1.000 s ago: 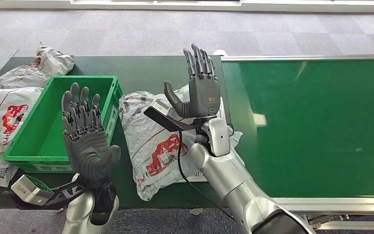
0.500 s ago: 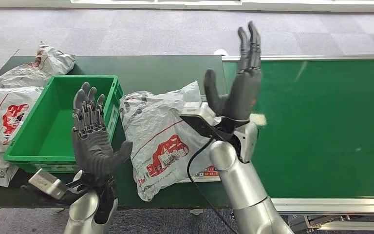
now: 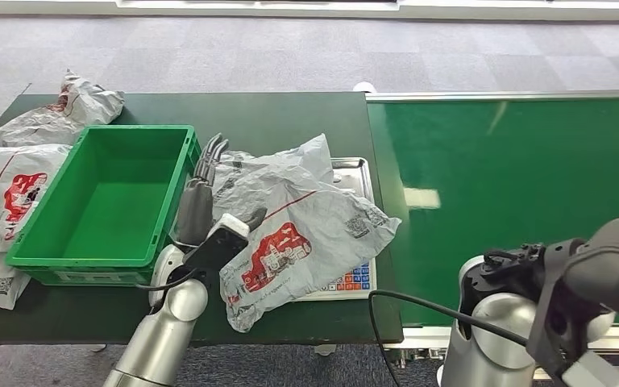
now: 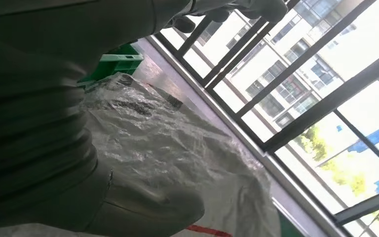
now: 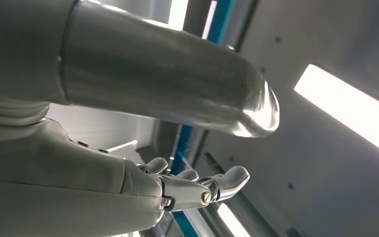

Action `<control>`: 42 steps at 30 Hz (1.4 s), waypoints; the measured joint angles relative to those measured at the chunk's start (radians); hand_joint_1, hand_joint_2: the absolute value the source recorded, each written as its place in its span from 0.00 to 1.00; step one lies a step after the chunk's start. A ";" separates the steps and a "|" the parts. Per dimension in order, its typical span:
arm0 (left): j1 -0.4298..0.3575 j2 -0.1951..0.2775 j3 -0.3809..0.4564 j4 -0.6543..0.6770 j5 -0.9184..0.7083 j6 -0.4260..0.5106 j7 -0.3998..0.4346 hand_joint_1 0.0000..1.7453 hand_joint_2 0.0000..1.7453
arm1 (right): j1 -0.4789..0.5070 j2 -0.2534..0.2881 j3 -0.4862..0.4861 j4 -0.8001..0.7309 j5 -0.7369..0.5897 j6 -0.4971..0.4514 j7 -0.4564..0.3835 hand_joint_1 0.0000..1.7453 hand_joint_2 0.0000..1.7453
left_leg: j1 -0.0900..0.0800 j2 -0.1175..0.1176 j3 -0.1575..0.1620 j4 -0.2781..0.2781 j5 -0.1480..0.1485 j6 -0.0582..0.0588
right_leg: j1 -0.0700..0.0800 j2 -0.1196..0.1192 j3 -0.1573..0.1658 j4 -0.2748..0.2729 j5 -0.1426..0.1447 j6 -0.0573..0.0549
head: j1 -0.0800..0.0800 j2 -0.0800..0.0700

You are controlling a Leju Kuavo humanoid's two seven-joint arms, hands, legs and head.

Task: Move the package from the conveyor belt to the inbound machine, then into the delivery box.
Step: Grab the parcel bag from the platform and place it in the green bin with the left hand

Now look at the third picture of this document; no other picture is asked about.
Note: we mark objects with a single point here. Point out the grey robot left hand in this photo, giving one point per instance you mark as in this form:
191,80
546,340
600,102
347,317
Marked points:
194,208

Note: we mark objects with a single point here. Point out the large grey mailer red logo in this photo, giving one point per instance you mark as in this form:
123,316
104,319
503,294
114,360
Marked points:
299,224

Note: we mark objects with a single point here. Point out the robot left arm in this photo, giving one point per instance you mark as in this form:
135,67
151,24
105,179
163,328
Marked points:
154,342

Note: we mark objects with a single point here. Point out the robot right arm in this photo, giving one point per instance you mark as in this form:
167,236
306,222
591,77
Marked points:
496,331

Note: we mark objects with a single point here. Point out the green conveyor belt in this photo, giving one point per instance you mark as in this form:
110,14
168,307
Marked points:
501,160

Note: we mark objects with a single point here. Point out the green plastic crate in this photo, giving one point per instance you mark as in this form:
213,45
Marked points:
101,213

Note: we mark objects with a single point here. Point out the small crumpled grey mailer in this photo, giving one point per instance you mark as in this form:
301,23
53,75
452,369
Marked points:
74,107

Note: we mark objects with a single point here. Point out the silver scale with keypad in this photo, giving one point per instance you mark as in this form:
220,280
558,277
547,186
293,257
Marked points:
355,179

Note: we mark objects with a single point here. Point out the flat grey mailer red logo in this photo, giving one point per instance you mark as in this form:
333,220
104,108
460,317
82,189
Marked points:
5,197

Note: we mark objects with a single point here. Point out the white table foot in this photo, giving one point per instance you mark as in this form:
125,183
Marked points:
364,87
324,350

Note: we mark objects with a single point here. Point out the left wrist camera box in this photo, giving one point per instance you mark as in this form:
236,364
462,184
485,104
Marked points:
218,248

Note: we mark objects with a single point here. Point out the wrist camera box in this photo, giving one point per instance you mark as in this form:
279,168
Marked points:
218,248
598,374

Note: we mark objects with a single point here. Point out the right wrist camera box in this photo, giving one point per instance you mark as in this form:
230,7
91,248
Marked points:
598,374

